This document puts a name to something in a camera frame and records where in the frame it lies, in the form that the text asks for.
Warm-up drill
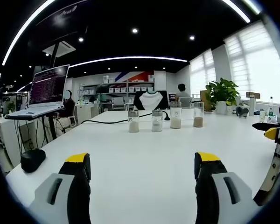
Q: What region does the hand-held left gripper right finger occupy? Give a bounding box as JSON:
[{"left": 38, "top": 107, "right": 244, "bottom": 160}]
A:
[{"left": 194, "top": 151, "right": 259, "bottom": 224}]

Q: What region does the white cylinder stand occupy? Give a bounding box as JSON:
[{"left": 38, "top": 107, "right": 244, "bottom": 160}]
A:
[{"left": 249, "top": 97, "right": 256, "bottom": 116}]

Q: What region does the grey round device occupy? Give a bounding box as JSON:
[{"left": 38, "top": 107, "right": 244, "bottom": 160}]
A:
[{"left": 235, "top": 105, "right": 250, "bottom": 119}]

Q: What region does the short seasoning bottle white powder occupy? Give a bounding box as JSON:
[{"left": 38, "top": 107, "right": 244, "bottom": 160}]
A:
[
  {"left": 127, "top": 110, "right": 140, "bottom": 133},
  {"left": 151, "top": 110, "right": 163, "bottom": 133}
]

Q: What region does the open white laptop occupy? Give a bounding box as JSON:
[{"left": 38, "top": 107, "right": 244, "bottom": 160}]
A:
[{"left": 4, "top": 64, "right": 70, "bottom": 121}]

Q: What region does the black pouch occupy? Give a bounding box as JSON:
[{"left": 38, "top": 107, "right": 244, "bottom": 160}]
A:
[{"left": 20, "top": 148, "right": 46, "bottom": 173}]

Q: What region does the tall seasoning bottle white powder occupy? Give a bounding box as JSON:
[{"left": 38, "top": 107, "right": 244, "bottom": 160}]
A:
[{"left": 169, "top": 101, "right": 182, "bottom": 129}]

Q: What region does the cardboard box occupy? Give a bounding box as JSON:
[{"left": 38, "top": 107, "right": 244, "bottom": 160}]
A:
[{"left": 245, "top": 91, "right": 261, "bottom": 99}]

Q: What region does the green potted plant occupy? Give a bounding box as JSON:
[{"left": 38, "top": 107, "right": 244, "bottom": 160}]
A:
[{"left": 205, "top": 77, "right": 240, "bottom": 115}]

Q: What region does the tall seasoning bottle brown powder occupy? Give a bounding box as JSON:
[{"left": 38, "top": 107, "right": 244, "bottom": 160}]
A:
[{"left": 193, "top": 101, "right": 204, "bottom": 128}]

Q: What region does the ceiling air conditioner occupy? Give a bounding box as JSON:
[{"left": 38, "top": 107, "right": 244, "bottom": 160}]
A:
[{"left": 42, "top": 41, "right": 77, "bottom": 58}]

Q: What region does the black laptop stand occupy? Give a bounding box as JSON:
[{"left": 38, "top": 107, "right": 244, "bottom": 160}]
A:
[{"left": 17, "top": 112, "right": 59, "bottom": 150}]

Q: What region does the storage shelf with white bins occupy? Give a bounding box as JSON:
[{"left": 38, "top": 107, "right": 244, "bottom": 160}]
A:
[{"left": 80, "top": 74, "right": 155, "bottom": 103}]

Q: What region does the plastic bottle green label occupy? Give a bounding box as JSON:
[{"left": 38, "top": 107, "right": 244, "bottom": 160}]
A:
[{"left": 268, "top": 96, "right": 275, "bottom": 117}]

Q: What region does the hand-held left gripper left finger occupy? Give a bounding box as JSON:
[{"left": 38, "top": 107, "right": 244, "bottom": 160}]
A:
[{"left": 29, "top": 153, "right": 91, "bottom": 224}]

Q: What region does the black cable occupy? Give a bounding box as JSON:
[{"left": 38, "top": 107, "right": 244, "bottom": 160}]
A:
[{"left": 80, "top": 111, "right": 171, "bottom": 125}]

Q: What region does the black chair with white shirt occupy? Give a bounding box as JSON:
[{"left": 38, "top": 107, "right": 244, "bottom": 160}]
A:
[{"left": 133, "top": 90, "right": 168, "bottom": 111}]

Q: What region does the window with white blinds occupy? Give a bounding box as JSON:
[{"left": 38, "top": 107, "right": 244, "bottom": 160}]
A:
[
  {"left": 224, "top": 21, "right": 280, "bottom": 105},
  {"left": 189, "top": 48, "right": 217, "bottom": 98}
]

